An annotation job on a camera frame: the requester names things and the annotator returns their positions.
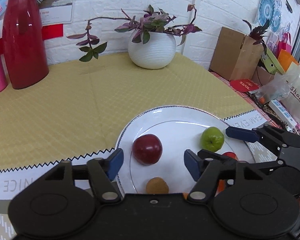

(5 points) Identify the brown cardboard box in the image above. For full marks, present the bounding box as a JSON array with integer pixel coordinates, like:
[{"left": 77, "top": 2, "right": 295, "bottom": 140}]
[{"left": 209, "top": 27, "right": 264, "bottom": 81}]

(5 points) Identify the dark red plum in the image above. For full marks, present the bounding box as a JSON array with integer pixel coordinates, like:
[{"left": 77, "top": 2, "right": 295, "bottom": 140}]
[{"left": 132, "top": 134, "right": 163, "bottom": 165}]

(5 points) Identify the white round plate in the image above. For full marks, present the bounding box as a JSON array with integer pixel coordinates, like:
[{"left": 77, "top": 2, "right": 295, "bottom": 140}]
[{"left": 115, "top": 104, "right": 256, "bottom": 196}]

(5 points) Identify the white ribbed plant pot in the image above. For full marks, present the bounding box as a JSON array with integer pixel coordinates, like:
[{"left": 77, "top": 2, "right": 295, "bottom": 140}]
[{"left": 128, "top": 30, "right": 177, "bottom": 69}]

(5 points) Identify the white plastic bag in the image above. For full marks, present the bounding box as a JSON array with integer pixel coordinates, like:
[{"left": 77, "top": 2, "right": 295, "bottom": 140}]
[{"left": 254, "top": 62, "right": 300, "bottom": 124}]

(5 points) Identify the small red-yellow apple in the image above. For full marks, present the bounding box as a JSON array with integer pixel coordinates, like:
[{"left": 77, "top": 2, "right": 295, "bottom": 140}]
[{"left": 222, "top": 152, "right": 238, "bottom": 161}]

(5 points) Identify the blue paper fan decoration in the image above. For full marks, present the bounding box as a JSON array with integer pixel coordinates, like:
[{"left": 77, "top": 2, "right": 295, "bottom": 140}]
[{"left": 257, "top": 0, "right": 282, "bottom": 33}]

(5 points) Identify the purple-green trailing plant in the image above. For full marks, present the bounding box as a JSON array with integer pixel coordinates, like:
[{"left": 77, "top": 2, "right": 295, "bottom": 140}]
[{"left": 66, "top": 5, "right": 202, "bottom": 62}]

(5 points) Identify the small brown longan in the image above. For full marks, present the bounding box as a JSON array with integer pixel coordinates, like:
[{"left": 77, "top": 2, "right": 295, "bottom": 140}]
[{"left": 146, "top": 177, "right": 169, "bottom": 194}]

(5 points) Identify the dark red thermos jug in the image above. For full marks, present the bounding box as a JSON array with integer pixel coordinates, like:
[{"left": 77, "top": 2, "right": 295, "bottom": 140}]
[{"left": 2, "top": 0, "right": 49, "bottom": 89}]

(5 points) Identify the green apple large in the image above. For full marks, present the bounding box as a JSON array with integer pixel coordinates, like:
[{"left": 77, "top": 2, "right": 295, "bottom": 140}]
[{"left": 200, "top": 127, "right": 224, "bottom": 152}]

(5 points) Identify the red envelope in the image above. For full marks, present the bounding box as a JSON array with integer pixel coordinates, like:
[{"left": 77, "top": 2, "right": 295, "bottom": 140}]
[{"left": 230, "top": 79, "right": 259, "bottom": 93}]

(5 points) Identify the yellow-orange kumquat fruit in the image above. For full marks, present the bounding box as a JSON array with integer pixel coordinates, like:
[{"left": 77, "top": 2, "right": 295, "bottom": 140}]
[{"left": 183, "top": 192, "right": 189, "bottom": 199}]

